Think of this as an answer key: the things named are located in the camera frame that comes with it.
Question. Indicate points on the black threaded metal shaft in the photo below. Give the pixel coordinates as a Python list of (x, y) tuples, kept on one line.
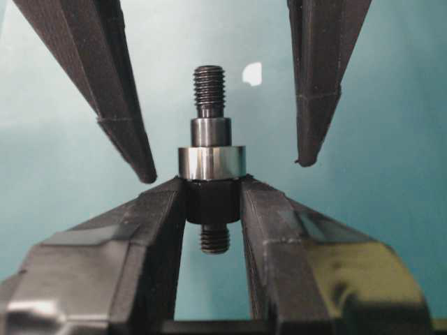
[(211, 204)]

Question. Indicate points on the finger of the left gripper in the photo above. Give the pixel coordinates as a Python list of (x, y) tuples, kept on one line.
[(88, 40), (323, 36)]

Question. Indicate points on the silver metal washer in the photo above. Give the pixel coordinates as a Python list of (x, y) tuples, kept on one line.
[(212, 163)]

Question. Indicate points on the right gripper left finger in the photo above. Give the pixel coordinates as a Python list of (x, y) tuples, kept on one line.
[(114, 274)]

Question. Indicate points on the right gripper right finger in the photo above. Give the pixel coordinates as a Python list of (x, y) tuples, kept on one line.
[(309, 274)]

